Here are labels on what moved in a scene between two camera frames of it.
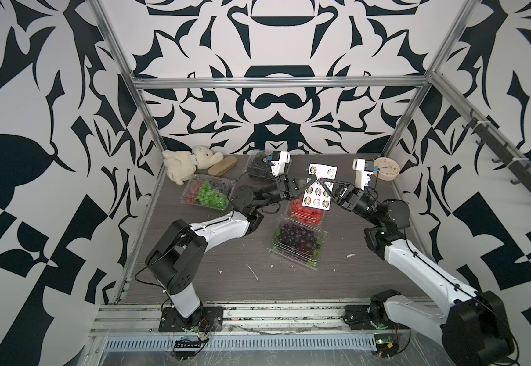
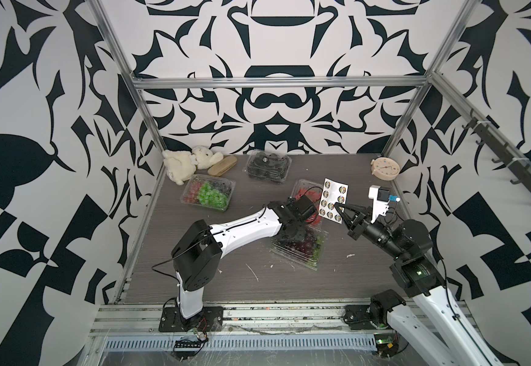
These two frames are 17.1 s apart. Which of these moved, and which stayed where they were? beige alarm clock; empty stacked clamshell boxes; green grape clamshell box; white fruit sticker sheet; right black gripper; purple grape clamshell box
Moved: white fruit sticker sheet; right black gripper
Stayed: purple grape clamshell box; empty stacked clamshell boxes; green grape clamshell box; beige alarm clock
